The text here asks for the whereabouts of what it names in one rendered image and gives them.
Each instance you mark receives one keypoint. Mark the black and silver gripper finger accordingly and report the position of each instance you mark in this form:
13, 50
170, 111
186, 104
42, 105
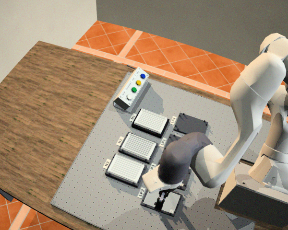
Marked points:
160, 201

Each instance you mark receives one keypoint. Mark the white deck label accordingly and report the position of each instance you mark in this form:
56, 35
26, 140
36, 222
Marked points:
163, 142
106, 163
133, 117
173, 120
141, 192
120, 141
152, 166

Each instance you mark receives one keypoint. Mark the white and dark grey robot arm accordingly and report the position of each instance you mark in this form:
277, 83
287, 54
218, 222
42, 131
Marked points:
258, 85

